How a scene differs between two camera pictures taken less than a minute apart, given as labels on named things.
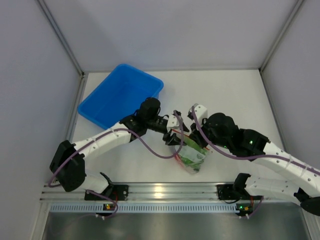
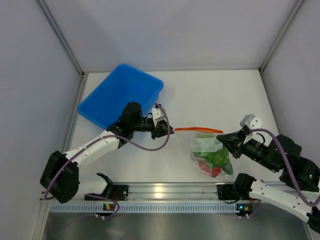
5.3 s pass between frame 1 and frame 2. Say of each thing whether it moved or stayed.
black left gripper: moved
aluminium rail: stayed
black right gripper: moved
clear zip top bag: moved
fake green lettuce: moved
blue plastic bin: stayed
